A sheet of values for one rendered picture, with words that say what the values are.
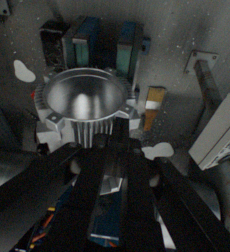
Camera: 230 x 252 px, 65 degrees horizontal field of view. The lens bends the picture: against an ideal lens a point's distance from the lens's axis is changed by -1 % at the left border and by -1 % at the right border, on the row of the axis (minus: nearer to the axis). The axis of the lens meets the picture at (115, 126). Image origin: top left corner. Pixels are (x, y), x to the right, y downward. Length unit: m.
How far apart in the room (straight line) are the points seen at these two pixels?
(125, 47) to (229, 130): 0.24
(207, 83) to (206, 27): 0.14
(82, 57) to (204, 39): 0.30
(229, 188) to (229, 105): 0.44
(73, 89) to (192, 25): 0.32
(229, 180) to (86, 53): 0.60
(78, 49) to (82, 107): 0.15
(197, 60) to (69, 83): 0.34
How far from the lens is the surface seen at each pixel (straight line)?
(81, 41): 0.40
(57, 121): 0.31
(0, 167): 0.71
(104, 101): 0.46
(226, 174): 0.75
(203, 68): 0.53
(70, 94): 0.45
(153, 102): 0.63
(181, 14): 0.51
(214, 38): 0.55
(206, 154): 0.40
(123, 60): 0.42
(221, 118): 0.35
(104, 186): 0.45
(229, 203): 0.71
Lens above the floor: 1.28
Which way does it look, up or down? 41 degrees down
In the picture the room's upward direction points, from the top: 170 degrees counter-clockwise
